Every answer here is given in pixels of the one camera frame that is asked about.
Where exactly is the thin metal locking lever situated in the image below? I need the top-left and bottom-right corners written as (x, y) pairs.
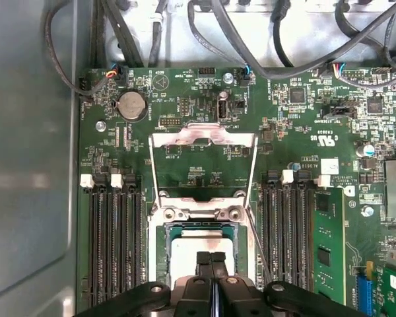
top-left (245, 207), bottom-right (274, 285)

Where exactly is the silver CPU green substrate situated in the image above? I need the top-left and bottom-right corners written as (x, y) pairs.
top-left (164, 221), bottom-right (250, 300)

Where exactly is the green motherboard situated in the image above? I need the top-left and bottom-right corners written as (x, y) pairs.
top-left (75, 65), bottom-right (396, 317)

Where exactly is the silver coin cell battery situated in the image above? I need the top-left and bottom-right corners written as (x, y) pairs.
top-left (114, 90), bottom-right (148, 122)

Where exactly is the internal USB port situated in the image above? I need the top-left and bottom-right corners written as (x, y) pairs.
top-left (216, 91), bottom-right (230, 125)

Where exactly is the thin grey cable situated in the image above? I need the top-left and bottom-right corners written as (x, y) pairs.
top-left (43, 0), bottom-right (119, 100)

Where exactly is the black braided cable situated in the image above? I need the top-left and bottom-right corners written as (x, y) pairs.
top-left (90, 0), bottom-right (107, 69)

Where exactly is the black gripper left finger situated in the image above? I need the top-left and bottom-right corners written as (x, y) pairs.
top-left (74, 252), bottom-right (214, 317)

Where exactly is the blue expansion slot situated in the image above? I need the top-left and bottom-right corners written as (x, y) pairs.
top-left (355, 260), bottom-right (376, 317)

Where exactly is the black grey PC case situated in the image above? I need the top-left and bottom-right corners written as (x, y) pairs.
top-left (0, 0), bottom-right (396, 317)

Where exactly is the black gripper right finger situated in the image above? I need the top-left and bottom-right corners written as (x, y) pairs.
top-left (212, 252), bottom-right (367, 317)

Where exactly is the green RAM stick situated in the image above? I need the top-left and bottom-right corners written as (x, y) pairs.
top-left (312, 186), bottom-right (347, 306)

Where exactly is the metal socket cover frame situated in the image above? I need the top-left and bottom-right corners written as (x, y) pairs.
top-left (147, 122), bottom-right (260, 214)

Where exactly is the thick grey cable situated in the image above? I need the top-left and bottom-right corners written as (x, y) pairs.
top-left (213, 0), bottom-right (396, 76)

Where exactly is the graphics card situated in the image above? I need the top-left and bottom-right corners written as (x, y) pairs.
top-left (379, 265), bottom-right (396, 317)

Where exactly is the silver blue capacitor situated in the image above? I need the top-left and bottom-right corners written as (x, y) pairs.
top-left (355, 141), bottom-right (376, 160)

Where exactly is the CPU socket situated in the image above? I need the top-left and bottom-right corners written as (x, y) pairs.
top-left (147, 190), bottom-right (260, 298)

